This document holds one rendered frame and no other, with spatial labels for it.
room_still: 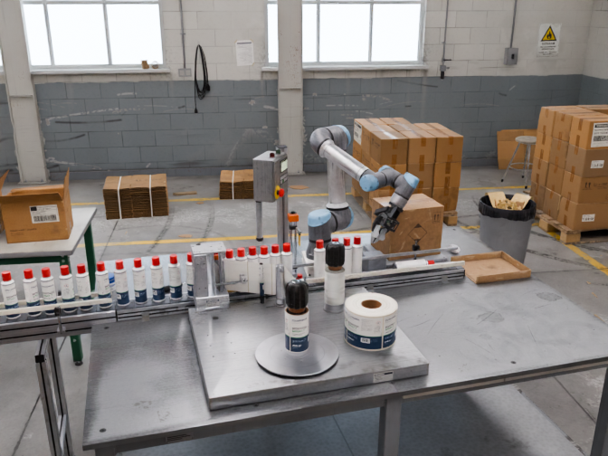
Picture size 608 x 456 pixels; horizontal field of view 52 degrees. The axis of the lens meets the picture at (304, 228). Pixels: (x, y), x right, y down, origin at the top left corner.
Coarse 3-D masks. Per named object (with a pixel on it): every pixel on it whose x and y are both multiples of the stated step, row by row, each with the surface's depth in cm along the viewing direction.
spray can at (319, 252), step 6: (318, 240) 287; (318, 246) 285; (318, 252) 285; (324, 252) 286; (318, 258) 286; (324, 258) 287; (318, 264) 287; (324, 264) 289; (318, 270) 288; (324, 270) 290; (318, 276) 289; (324, 276) 291; (318, 282) 290
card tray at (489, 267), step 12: (492, 252) 330; (504, 252) 329; (468, 264) 323; (480, 264) 323; (492, 264) 323; (504, 264) 323; (516, 264) 320; (468, 276) 310; (480, 276) 301; (492, 276) 303; (504, 276) 305; (516, 276) 307; (528, 276) 309
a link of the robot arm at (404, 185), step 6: (408, 174) 284; (396, 180) 286; (402, 180) 285; (408, 180) 283; (414, 180) 283; (396, 186) 287; (402, 186) 284; (408, 186) 283; (414, 186) 285; (396, 192) 286; (402, 192) 284; (408, 192) 284; (408, 198) 286
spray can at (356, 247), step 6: (354, 240) 291; (360, 240) 291; (354, 246) 291; (360, 246) 291; (354, 252) 292; (360, 252) 292; (354, 258) 292; (360, 258) 293; (354, 264) 293; (360, 264) 294; (354, 270) 294; (360, 270) 295
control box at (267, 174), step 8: (272, 152) 281; (256, 160) 269; (264, 160) 268; (272, 160) 267; (256, 168) 270; (264, 168) 269; (272, 168) 268; (256, 176) 272; (264, 176) 270; (272, 176) 269; (256, 184) 273; (264, 184) 271; (272, 184) 270; (256, 192) 274; (264, 192) 273; (272, 192) 272; (256, 200) 275; (264, 200) 274; (272, 200) 273
